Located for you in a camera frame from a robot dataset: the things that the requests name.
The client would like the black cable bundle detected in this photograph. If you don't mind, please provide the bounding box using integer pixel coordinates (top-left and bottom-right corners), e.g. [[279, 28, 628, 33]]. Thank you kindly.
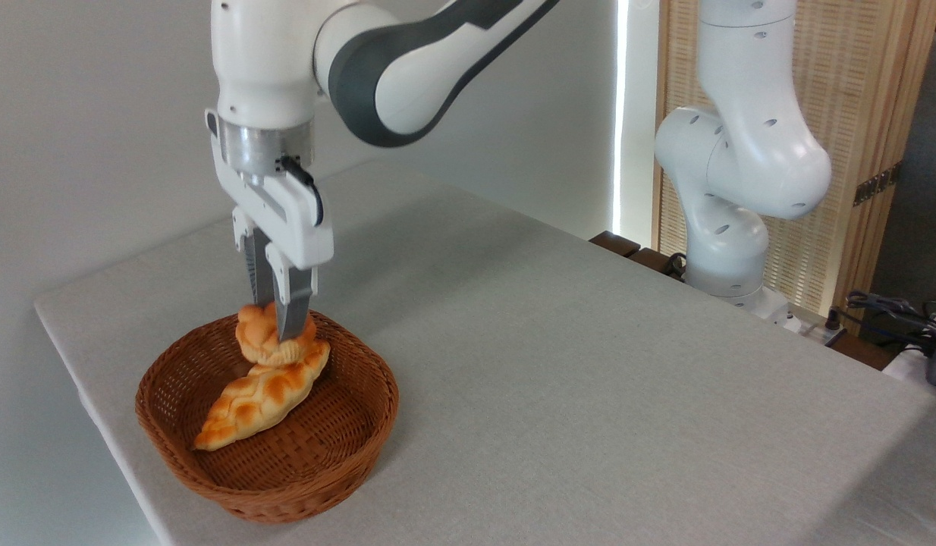
[[843, 282, 936, 350]]

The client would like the dark brown wooden block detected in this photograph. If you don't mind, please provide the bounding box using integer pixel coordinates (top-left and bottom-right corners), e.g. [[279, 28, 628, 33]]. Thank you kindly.
[[589, 231, 685, 281]]

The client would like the brown woven wicker basket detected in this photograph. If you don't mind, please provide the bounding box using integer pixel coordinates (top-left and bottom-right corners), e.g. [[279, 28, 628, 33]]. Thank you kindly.
[[134, 306, 400, 524]]

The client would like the dark metal screen hinge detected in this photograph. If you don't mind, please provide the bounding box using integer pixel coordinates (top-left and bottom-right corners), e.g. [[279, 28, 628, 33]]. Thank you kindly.
[[853, 161, 903, 207]]

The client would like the round golden bread roll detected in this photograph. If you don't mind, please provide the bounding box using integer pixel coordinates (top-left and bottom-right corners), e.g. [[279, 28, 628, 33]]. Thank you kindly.
[[235, 302, 319, 369]]

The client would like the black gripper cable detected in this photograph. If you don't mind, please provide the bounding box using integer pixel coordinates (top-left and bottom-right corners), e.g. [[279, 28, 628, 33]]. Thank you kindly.
[[278, 155, 325, 228]]

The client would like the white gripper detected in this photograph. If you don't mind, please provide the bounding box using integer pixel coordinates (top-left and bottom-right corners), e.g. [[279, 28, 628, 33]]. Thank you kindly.
[[205, 108, 336, 342]]

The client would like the long braided bread loaf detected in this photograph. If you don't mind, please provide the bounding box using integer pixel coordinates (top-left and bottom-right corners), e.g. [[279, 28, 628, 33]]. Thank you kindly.
[[193, 339, 331, 452]]

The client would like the white power strip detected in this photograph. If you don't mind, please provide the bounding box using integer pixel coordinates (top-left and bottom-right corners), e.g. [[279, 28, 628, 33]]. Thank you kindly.
[[779, 307, 850, 348]]

